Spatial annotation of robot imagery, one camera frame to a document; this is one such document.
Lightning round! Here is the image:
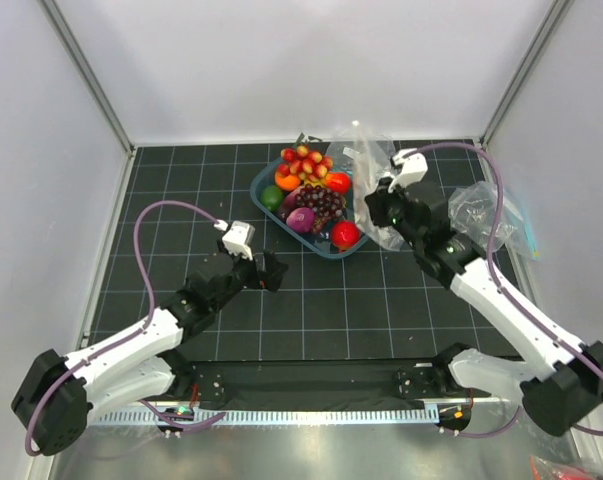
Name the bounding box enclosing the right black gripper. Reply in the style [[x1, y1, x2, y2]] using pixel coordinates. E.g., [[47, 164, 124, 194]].
[[365, 175, 424, 250]]

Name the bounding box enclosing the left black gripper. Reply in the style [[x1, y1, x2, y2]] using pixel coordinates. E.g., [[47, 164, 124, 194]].
[[210, 237, 286, 312]]

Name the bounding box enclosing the red apple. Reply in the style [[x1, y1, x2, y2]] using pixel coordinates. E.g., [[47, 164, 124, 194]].
[[330, 220, 360, 251]]

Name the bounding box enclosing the clear dotted zip bag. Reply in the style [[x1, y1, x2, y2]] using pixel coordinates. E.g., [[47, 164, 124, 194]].
[[348, 120, 412, 251]]

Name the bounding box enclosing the dark red grape bunch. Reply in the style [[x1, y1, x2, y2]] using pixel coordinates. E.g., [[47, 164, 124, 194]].
[[294, 184, 346, 220]]

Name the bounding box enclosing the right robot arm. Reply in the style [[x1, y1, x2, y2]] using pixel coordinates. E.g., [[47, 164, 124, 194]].
[[365, 177, 603, 436]]

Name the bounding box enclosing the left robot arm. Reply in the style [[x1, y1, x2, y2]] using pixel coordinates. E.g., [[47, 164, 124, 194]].
[[11, 252, 288, 457]]

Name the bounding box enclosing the flat zip bag blue zipper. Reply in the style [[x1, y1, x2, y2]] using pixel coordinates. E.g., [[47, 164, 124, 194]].
[[326, 136, 396, 173]]

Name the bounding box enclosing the crumpled clear zip bag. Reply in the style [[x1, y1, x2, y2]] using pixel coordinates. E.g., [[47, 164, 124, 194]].
[[448, 181, 539, 260]]

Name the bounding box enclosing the red tomato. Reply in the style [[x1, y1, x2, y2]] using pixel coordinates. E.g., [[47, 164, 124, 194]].
[[323, 172, 351, 195]]

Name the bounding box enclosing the green lime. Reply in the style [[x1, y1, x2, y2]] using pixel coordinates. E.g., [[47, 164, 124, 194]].
[[260, 185, 285, 212]]

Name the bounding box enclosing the red cherry bunch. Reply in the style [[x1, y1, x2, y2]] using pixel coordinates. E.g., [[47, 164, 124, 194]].
[[275, 144, 334, 183]]

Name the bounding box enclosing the blue plastic basket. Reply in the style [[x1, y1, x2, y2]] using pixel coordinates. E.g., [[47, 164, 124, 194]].
[[249, 161, 369, 260]]

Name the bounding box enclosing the orange fruit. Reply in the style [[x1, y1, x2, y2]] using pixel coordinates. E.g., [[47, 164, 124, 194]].
[[274, 173, 302, 192]]

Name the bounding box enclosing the red packaged item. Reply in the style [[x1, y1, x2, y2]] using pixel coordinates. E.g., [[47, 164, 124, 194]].
[[529, 455, 603, 480]]

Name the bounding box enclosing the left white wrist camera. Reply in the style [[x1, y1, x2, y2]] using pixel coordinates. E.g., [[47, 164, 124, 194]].
[[221, 221, 255, 261]]

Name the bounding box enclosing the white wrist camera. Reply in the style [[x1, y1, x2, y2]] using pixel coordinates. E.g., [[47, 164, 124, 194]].
[[388, 148, 428, 193], [221, 221, 255, 261]]

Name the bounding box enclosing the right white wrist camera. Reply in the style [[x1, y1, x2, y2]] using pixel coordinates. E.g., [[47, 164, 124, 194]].
[[388, 148, 428, 193]]

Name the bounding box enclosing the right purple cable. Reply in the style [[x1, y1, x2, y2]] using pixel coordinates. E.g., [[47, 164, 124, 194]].
[[405, 141, 603, 436]]

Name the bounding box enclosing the purple cable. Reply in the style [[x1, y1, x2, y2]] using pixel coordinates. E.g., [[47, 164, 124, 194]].
[[405, 141, 603, 436], [23, 200, 228, 457]]

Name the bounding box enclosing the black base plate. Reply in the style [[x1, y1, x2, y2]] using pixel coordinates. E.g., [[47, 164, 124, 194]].
[[194, 359, 488, 412]]

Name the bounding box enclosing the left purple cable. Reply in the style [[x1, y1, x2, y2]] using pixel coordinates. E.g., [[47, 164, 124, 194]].
[[23, 200, 228, 457]]

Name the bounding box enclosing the perforated metal rail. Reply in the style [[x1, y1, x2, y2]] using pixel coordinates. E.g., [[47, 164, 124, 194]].
[[94, 404, 439, 428]]

